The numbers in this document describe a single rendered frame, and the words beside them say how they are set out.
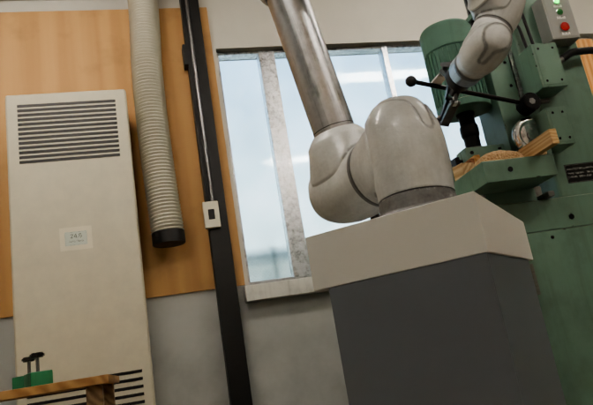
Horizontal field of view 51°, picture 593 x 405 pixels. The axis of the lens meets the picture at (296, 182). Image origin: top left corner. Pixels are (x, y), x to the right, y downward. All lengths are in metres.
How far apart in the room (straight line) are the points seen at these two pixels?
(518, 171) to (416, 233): 0.70
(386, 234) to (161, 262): 2.04
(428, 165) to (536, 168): 0.61
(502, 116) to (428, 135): 0.89
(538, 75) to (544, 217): 0.46
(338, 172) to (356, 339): 0.39
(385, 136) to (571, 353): 0.87
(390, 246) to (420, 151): 0.21
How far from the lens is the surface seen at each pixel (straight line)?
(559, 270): 1.86
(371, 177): 1.26
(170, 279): 3.04
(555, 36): 2.20
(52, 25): 3.53
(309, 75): 1.46
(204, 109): 3.22
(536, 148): 1.77
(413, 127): 1.23
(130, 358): 2.72
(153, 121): 3.07
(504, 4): 1.70
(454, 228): 1.07
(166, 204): 2.93
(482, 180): 1.71
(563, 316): 1.84
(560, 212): 1.90
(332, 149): 1.38
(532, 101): 2.05
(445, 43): 2.13
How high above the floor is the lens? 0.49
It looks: 15 degrees up
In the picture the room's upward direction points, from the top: 10 degrees counter-clockwise
